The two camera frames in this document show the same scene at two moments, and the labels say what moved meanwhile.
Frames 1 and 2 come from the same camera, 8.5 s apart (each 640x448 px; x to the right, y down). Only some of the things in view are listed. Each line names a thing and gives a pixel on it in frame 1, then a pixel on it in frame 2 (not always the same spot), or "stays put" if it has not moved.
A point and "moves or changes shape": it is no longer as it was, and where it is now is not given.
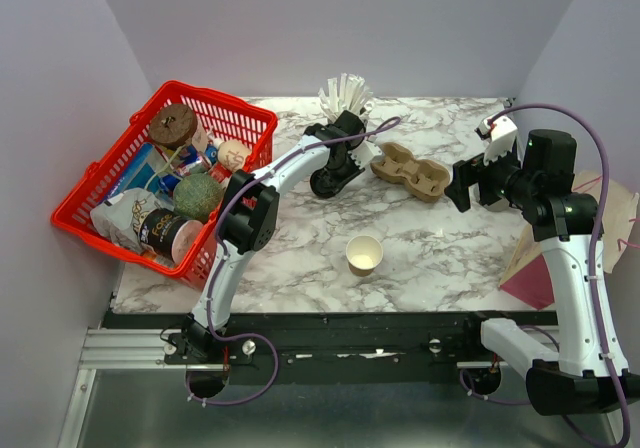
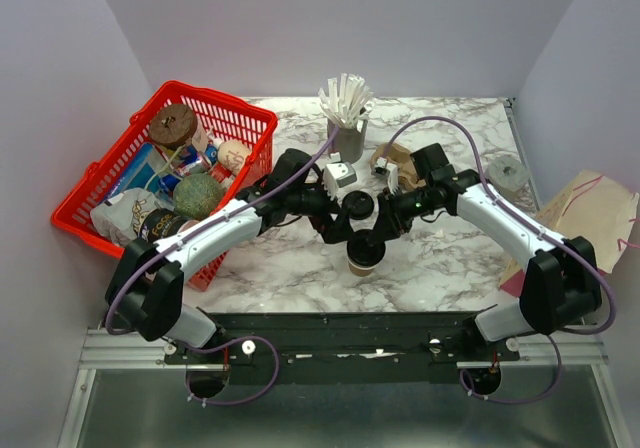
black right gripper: (467, 172) → (390, 219)
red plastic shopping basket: (223, 115) stays put
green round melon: (197, 197) stays put
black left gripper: (353, 173) → (337, 231)
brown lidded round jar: (172, 126) stays put
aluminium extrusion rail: (116, 349) stays put
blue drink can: (169, 182) stays put
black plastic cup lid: (323, 183) moves or changes shape
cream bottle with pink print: (234, 155) stays put
